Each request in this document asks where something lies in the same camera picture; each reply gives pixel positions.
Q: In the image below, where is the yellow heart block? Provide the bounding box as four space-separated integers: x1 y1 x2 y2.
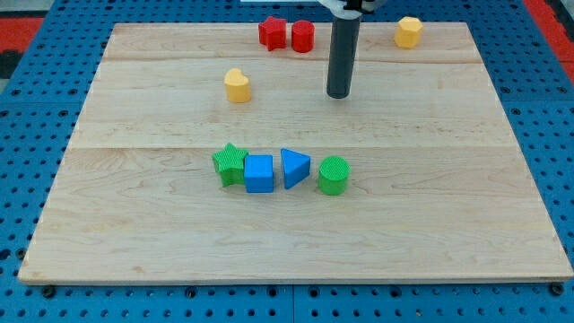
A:
223 68 251 103

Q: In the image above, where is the yellow hexagon block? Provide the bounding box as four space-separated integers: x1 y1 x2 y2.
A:
394 16 423 49

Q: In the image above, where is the red star block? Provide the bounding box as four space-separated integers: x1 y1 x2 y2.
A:
258 16 286 51

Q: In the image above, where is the blue triangle block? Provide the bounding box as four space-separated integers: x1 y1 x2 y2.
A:
281 148 311 189

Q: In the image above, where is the green cylinder block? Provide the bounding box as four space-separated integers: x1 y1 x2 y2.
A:
317 155 351 196

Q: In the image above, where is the green star block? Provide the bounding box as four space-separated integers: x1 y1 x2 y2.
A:
212 143 249 187

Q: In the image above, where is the light wooden board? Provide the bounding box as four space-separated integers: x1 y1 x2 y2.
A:
19 22 573 285

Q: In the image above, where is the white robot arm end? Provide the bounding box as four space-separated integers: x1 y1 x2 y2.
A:
317 0 388 20

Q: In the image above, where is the red cylinder block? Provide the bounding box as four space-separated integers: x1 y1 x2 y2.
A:
291 20 315 53

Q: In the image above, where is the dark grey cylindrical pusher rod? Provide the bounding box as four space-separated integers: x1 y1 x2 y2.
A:
326 17 361 99

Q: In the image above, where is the blue cube block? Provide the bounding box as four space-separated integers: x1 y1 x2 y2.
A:
244 154 274 193

